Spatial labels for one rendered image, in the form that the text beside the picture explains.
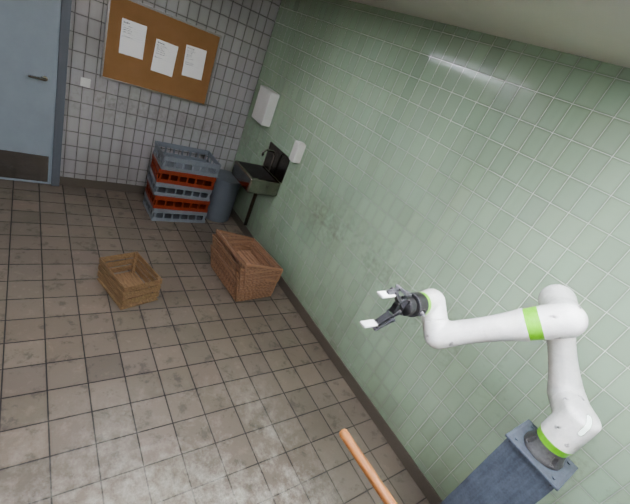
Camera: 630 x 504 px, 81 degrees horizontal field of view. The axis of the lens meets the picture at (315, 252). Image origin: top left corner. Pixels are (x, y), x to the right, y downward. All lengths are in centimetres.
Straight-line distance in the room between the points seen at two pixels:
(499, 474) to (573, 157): 150
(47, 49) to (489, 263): 394
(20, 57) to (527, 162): 400
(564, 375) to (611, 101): 128
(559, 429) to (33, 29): 444
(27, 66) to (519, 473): 446
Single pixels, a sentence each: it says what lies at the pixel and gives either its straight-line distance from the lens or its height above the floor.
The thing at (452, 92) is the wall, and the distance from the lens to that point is 269.
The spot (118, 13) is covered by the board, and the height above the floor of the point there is 177.
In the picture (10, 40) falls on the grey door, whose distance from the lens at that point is 431.
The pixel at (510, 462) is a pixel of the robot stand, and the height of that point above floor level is 112.
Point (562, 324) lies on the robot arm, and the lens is 147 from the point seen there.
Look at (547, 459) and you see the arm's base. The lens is 177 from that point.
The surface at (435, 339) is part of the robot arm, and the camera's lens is 151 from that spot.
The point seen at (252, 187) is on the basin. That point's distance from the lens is 381.
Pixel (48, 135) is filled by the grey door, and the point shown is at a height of 53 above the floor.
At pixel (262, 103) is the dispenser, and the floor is 147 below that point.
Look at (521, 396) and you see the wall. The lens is 241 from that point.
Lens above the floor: 213
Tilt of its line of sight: 26 degrees down
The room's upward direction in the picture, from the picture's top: 24 degrees clockwise
